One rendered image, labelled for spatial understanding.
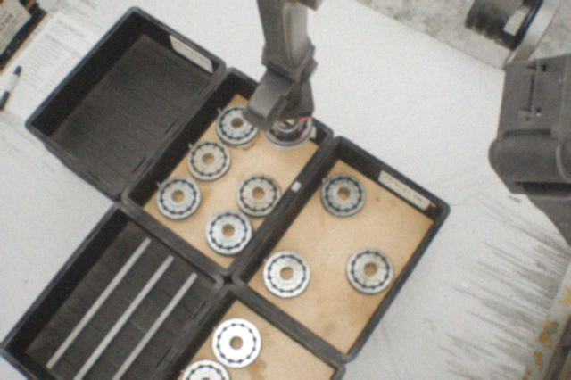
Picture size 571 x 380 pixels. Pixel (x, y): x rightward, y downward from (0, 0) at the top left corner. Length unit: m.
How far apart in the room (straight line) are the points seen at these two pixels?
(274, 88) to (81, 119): 0.68
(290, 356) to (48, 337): 0.53
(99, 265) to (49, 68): 0.65
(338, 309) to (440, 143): 0.55
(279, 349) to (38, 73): 1.02
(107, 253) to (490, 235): 0.93
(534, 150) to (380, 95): 1.04
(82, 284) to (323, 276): 0.54
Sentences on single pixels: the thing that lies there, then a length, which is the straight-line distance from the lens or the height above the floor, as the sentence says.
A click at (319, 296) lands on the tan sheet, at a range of 1.31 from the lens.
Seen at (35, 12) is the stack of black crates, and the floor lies 0.30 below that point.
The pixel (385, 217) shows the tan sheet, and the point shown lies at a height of 0.83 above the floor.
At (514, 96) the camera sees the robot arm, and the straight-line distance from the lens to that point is 0.65.
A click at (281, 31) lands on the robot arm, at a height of 1.50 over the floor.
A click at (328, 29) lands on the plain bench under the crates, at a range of 1.71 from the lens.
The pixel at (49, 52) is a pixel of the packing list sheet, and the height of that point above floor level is 0.70.
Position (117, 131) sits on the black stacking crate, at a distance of 1.48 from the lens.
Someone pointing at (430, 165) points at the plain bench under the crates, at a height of 0.70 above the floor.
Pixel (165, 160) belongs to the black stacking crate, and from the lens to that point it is 1.35.
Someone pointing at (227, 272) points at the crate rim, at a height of 0.93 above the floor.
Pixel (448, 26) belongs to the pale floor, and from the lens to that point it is 2.65.
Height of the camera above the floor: 2.12
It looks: 71 degrees down
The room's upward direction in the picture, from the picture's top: 1 degrees counter-clockwise
